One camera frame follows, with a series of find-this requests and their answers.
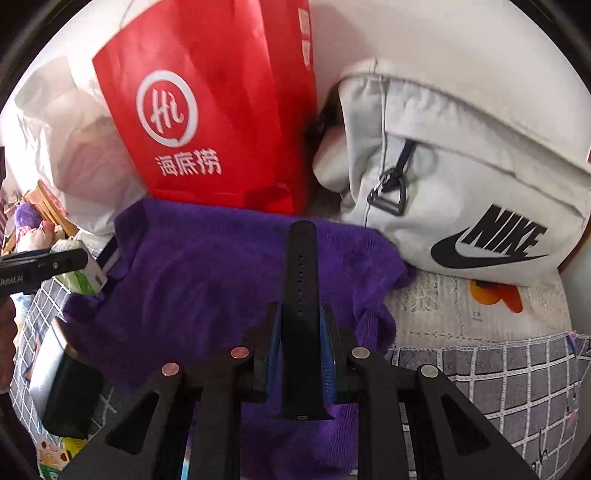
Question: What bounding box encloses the grey checked bed sheet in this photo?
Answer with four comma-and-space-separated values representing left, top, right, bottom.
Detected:
9, 272, 591, 480

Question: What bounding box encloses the red paper bag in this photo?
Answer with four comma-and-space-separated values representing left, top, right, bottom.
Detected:
92, 0, 319, 215

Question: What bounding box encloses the dark green tin box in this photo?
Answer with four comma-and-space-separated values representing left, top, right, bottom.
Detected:
28, 316, 107, 439

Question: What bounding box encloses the white lace cloth orange print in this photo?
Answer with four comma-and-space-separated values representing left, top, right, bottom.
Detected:
383, 268, 573, 352

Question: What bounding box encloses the grey shoulder bag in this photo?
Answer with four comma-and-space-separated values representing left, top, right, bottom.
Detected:
311, 58, 591, 284

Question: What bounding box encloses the black watch strap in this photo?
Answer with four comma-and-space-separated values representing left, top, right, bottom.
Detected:
281, 220, 335, 421

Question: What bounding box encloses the purple towel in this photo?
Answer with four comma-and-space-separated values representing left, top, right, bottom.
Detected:
62, 198, 419, 480

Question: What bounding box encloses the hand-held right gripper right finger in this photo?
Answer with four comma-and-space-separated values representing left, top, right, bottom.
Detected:
321, 302, 541, 480

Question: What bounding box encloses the colourful printed packet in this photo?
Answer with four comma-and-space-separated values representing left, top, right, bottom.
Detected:
37, 434, 88, 480

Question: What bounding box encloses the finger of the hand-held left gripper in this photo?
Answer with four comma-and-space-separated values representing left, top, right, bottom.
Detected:
0, 248, 88, 278

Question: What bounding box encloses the wooden frame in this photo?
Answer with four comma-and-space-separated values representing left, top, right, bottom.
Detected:
23, 180, 80, 241

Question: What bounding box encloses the purple plush toy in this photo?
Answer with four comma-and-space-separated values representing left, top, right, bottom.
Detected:
14, 203, 43, 232

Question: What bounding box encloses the pink white plush toy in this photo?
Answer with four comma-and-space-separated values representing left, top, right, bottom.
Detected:
18, 220, 62, 254

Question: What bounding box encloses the white plastic bag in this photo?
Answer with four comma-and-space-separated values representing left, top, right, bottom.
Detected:
0, 58, 148, 236

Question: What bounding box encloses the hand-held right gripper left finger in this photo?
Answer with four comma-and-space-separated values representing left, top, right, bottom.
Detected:
58, 302, 282, 480

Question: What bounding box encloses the green tissue pack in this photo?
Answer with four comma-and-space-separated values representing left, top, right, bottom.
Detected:
55, 240, 109, 296

